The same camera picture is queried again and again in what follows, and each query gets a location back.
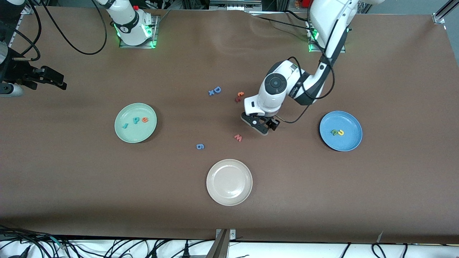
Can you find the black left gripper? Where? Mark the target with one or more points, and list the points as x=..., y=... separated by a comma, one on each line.
x=271, y=120

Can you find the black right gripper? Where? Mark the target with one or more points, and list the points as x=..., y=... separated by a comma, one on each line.
x=22, y=73

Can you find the yellow foam letter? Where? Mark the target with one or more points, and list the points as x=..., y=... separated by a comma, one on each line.
x=340, y=133

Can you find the teal foam letter d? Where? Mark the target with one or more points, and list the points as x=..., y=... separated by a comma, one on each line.
x=134, y=121

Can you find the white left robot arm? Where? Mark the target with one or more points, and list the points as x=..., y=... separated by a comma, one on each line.
x=330, y=18

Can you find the pink foam letter w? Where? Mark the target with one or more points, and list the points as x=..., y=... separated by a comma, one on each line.
x=238, y=138

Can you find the blue foam letter D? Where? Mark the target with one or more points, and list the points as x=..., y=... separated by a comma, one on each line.
x=219, y=89

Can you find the blue plate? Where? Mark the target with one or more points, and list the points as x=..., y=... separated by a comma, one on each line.
x=346, y=120

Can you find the beige plate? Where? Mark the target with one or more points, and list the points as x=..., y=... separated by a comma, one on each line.
x=229, y=182

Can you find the blue foam letter g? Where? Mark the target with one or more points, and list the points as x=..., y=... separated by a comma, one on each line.
x=202, y=147

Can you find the brown table mat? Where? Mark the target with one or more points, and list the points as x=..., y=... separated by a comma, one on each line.
x=71, y=179

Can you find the pale green plate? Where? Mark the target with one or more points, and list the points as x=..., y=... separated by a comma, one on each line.
x=135, y=134

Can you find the red box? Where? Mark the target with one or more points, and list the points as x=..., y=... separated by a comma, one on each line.
x=306, y=3

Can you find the aluminium profile bar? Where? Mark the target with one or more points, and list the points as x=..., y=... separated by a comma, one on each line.
x=219, y=248

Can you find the black power plug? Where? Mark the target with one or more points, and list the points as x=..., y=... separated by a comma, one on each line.
x=186, y=249

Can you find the white paper tag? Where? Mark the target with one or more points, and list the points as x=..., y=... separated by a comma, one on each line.
x=380, y=236

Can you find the small metal bracket plate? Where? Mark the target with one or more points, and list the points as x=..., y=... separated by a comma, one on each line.
x=232, y=234

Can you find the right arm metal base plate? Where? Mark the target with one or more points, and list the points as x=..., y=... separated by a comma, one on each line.
x=154, y=32

